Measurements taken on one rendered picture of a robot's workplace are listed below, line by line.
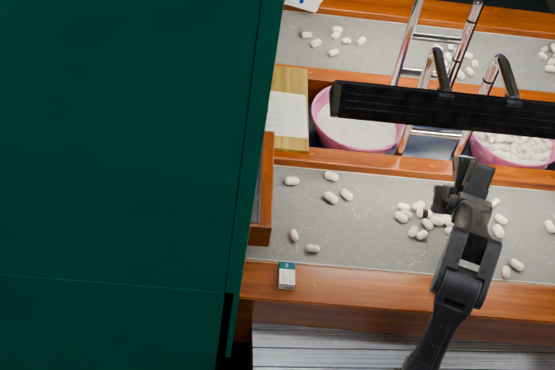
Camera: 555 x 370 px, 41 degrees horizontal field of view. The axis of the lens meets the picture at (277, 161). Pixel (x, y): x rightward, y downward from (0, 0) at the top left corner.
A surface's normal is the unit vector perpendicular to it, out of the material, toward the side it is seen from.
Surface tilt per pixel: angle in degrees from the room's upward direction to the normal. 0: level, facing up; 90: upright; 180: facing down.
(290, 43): 0
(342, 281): 0
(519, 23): 0
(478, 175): 47
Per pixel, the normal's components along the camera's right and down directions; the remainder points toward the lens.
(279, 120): 0.12, -0.68
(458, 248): -0.11, -0.16
